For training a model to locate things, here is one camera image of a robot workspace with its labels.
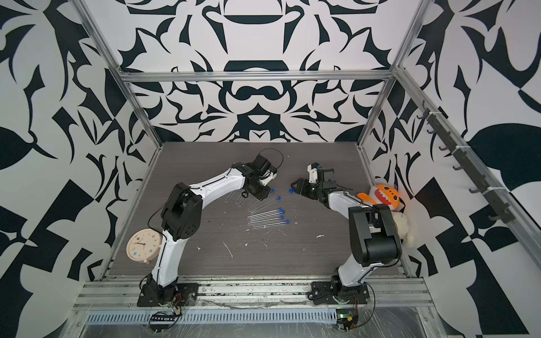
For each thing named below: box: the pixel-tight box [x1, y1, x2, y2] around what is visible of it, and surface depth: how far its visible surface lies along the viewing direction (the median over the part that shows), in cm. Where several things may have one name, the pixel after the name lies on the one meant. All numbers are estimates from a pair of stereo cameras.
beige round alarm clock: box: [126, 228, 163, 265], surface depth 85 cm
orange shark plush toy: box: [357, 184, 401, 211], surface depth 92 cm
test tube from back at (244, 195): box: [234, 191, 249, 208], surface depth 82 cm
